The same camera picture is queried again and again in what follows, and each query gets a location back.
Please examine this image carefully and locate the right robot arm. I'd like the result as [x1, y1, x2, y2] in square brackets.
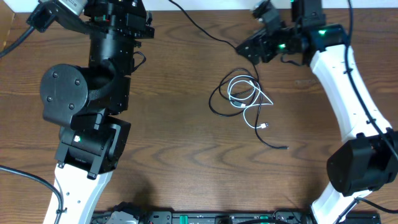
[236, 1, 397, 223]

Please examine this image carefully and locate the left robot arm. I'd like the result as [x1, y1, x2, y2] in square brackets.
[37, 1, 154, 223]

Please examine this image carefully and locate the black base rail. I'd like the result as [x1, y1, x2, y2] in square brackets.
[91, 201, 382, 224]

